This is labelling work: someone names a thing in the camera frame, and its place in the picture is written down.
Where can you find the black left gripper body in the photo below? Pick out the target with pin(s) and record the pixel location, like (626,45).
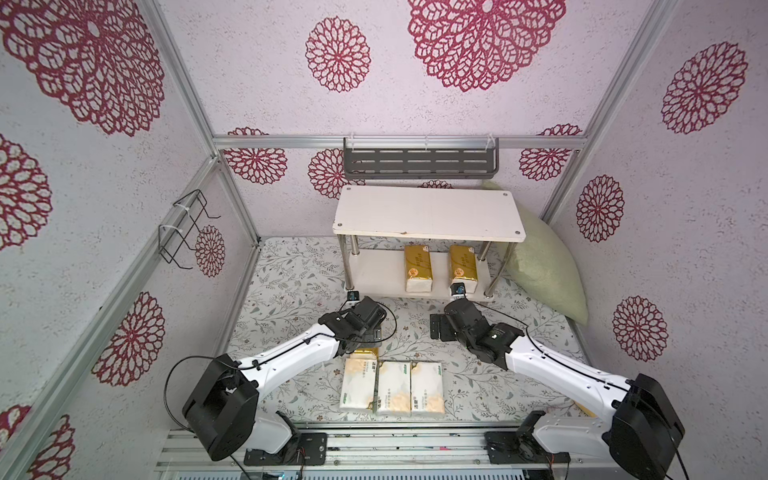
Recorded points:
(372,337)

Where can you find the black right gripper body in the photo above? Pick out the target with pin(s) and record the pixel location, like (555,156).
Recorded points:
(454,312)

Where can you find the gold tissue pack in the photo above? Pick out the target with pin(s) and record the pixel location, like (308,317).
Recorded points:
(366,352)
(418,269)
(463,267)

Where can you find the white tissue pack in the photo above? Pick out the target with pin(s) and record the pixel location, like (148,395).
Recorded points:
(359,383)
(393,388)
(427,389)

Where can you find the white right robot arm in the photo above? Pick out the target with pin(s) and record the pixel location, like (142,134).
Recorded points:
(636,425)

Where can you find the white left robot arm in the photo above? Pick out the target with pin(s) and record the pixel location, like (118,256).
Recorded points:
(223,410)

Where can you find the white two-tier shelf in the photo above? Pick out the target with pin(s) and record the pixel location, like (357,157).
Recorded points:
(410,213)

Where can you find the light green pillow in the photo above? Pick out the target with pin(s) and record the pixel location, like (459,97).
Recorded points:
(544,267)

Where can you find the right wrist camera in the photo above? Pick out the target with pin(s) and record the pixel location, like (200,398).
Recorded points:
(458,290)

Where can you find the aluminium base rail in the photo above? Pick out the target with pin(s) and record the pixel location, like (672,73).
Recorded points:
(382,451)

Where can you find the grey wall-mounted metal rack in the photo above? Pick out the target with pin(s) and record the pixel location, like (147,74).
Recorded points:
(421,163)

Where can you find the black wire wall rack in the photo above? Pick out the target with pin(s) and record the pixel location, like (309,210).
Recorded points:
(174,236)

